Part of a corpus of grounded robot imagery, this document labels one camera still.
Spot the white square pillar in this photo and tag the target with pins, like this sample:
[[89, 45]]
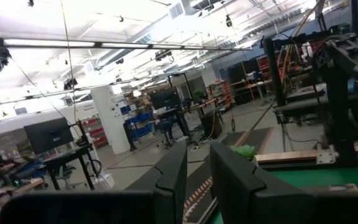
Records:
[[110, 121]]

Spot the black desk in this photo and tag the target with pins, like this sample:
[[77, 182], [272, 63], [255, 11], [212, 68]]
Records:
[[67, 155], [176, 113]]

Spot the green background plant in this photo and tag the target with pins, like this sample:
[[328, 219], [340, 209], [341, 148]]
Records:
[[199, 96]]

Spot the shelf with red bins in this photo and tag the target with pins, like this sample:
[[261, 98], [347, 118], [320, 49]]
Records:
[[95, 132]]

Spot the black workstation frame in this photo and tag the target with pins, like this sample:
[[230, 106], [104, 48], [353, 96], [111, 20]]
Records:
[[273, 71]]

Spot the black ceiling camera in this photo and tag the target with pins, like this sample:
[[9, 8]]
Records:
[[163, 55], [228, 21], [70, 84]]

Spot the black floor cabinet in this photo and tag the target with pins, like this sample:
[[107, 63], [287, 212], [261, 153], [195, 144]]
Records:
[[210, 124]]

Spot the green table mat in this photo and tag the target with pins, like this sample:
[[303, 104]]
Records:
[[322, 177]]

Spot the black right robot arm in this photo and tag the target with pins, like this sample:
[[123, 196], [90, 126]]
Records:
[[340, 93]]

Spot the overhead bar with light strips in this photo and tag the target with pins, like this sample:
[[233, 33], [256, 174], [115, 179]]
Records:
[[42, 43]]

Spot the orange storage shelving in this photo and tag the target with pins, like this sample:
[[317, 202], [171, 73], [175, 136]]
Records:
[[222, 93]]

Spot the blue office chair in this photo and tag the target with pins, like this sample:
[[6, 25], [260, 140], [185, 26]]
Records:
[[65, 172]]

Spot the blue storage bins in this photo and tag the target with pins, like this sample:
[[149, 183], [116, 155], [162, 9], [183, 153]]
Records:
[[141, 124]]

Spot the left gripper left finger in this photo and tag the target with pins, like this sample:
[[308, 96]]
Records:
[[166, 186]]

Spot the black floor mat, orange-striped edge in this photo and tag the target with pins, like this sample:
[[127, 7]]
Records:
[[256, 140], [197, 174]]

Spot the black computer monitor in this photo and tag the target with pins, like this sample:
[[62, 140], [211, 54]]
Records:
[[165, 99], [48, 135]]

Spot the cluttered wooden workbench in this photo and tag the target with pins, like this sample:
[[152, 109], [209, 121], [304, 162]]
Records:
[[8, 186]]

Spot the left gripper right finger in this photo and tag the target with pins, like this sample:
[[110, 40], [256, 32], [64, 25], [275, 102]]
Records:
[[238, 193]]

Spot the green potted plant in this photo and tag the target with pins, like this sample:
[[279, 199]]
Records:
[[244, 152]]

